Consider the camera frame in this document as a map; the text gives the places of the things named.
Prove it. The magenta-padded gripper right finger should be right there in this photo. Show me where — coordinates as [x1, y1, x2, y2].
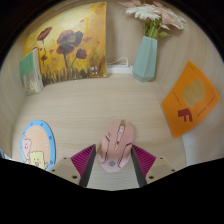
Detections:
[130, 144, 177, 188]

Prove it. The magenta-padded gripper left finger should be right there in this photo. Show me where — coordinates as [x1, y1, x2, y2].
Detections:
[49, 143, 98, 188]

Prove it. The pink computer mouse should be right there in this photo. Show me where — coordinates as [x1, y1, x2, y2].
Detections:
[97, 119, 136, 174]

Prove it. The round blue-rimmed cartoon mouse pad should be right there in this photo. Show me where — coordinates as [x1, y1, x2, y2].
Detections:
[19, 119, 57, 172]

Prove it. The orange booklet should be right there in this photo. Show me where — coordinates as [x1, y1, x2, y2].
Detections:
[160, 60, 221, 140]

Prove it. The white power strip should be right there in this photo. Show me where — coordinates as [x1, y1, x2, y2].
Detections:
[106, 63, 134, 75]

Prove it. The green and beige book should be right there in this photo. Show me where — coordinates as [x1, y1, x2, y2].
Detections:
[18, 48, 45, 97]

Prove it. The teal faceted vase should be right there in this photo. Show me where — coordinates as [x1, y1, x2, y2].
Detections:
[132, 35, 159, 83]

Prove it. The yellow poppy flower painting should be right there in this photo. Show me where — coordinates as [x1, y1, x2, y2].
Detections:
[22, 2, 108, 87]

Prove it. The white and pink flower bouquet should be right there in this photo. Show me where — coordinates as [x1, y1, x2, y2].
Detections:
[119, 0, 188, 39]

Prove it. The white cable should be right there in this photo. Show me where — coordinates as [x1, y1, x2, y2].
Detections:
[107, 56, 132, 68]

